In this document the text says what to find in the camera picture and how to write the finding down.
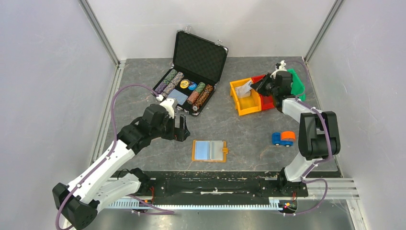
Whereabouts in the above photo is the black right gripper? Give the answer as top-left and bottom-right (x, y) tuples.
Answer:
(251, 73), (279, 97)

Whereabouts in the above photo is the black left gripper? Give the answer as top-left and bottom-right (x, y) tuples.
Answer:
(151, 113), (190, 142)

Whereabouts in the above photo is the white portrait credit card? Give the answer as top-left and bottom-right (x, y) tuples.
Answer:
(235, 80), (252, 99)

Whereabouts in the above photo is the orange leather card holder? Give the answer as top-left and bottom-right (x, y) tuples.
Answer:
(192, 140), (228, 163)

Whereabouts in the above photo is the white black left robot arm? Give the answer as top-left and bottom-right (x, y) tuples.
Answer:
(52, 102), (190, 230)

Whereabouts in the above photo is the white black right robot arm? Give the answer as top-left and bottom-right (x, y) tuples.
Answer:
(251, 70), (340, 196)

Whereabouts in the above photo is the blue playing card deck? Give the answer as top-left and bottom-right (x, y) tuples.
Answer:
(168, 89), (188, 105)

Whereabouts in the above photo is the red plastic bin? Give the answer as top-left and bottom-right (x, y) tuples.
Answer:
(251, 75), (274, 111)

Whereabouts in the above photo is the yellow plastic bin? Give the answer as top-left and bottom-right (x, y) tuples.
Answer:
(230, 78), (261, 116)

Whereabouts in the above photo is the green plastic bin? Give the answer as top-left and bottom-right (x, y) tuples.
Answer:
(287, 69), (306, 101)

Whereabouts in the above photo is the blue dealer chip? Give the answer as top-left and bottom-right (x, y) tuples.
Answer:
(188, 83), (197, 91)

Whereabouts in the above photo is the yellow dealer chip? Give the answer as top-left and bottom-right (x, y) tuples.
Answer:
(180, 80), (190, 89)

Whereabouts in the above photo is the blue orange toy truck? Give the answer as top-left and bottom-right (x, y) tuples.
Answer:
(271, 131), (296, 147)

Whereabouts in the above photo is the black poker chip case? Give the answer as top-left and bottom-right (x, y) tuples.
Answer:
(153, 30), (228, 116)

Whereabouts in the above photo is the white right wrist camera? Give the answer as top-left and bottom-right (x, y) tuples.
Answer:
(271, 60), (287, 79)

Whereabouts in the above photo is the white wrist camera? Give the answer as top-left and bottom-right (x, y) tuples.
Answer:
(156, 94), (178, 118)
(271, 60), (287, 79)

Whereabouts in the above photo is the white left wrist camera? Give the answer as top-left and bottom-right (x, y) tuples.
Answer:
(156, 94), (178, 118)

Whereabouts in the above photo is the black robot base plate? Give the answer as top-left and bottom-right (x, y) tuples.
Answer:
(120, 171), (309, 206)

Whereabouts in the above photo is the slotted aluminium cable duct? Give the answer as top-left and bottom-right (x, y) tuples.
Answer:
(107, 198), (282, 211)

